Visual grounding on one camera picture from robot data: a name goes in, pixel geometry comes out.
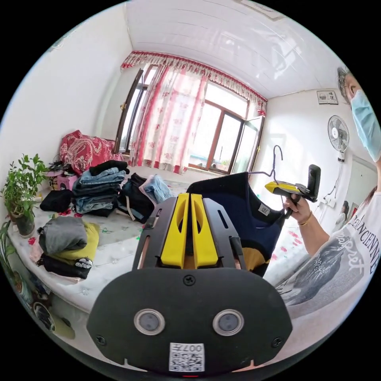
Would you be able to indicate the red flowered curtain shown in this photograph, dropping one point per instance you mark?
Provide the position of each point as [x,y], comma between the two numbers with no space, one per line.
[169,119]

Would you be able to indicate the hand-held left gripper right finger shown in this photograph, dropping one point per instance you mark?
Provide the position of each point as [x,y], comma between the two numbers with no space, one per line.
[205,244]

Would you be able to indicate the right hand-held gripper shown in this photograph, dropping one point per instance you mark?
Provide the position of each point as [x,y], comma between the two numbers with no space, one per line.
[302,192]

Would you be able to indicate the leafy potted plant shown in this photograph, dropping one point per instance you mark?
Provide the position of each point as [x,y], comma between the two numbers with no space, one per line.
[22,190]

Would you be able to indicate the long-leaved potted plant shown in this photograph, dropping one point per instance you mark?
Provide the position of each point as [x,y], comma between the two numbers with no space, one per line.
[6,250]

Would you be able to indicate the pink box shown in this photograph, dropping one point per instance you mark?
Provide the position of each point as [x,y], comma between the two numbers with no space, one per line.
[64,182]

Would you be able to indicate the person's right forearm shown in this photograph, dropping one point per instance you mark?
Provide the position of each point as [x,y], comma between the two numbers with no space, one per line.
[315,235]

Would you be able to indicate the bed with white flowered sheet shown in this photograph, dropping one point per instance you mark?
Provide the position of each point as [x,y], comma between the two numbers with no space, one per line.
[119,256]

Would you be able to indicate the navy long sleeve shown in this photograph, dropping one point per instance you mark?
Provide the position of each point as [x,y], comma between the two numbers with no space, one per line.
[238,208]

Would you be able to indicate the red patterned rolled quilt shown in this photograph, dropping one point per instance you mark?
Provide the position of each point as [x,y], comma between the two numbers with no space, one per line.
[86,148]

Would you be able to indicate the person's body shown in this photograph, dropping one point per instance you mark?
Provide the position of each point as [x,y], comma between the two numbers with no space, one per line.
[336,262]

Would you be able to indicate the brown framed window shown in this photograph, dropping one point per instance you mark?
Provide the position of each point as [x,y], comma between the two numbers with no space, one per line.
[226,140]

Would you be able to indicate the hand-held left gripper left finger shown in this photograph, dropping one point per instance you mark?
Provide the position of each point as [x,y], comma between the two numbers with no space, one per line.
[175,238]

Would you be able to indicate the person's right hand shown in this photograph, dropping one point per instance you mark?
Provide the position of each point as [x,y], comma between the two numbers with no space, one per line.
[300,209]

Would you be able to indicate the pile of grey and yellow clothes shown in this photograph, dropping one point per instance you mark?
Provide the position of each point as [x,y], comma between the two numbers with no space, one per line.
[68,244]

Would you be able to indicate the pile of jeans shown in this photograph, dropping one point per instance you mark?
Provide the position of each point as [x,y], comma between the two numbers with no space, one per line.
[95,190]

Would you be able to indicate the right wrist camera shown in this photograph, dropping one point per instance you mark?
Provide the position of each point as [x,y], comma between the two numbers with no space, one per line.
[314,183]

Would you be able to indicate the framed wall picture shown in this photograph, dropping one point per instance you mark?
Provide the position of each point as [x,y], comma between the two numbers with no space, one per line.
[327,97]

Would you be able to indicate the pile of dark clothes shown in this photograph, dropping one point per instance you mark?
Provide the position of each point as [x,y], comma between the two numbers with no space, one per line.
[140,199]

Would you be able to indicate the black folded garment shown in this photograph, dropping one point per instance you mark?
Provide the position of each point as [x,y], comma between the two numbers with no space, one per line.
[56,201]

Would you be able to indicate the white wall fan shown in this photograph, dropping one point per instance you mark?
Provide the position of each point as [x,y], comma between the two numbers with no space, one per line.
[338,132]

